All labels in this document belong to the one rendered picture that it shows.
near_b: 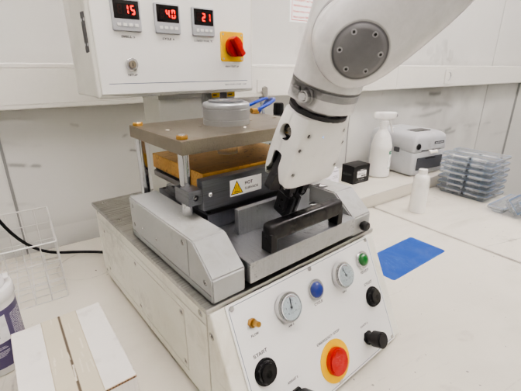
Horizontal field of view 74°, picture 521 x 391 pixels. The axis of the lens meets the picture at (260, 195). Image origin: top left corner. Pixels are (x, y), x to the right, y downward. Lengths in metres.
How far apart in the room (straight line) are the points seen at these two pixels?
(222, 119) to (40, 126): 0.56
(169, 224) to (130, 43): 0.33
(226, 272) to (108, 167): 0.69
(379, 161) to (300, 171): 0.99
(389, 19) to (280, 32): 0.97
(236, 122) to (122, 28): 0.24
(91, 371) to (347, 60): 0.47
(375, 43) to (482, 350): 0.57
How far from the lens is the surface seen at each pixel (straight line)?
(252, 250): 0.47
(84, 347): 0.57
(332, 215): 0.53
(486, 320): 0.82
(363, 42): 0.32
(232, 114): 0.57
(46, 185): 1.05
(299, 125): 0.41
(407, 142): 1.47
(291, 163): 0.43
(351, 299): 0.60
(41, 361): 0.58
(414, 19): 0.33
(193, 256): 0.44
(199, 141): 0.48
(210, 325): 0.45
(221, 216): 0.53
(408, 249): 1.00
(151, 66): 0.68
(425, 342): 0.72
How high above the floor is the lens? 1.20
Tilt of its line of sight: 20 degrees down
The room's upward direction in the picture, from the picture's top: straight up
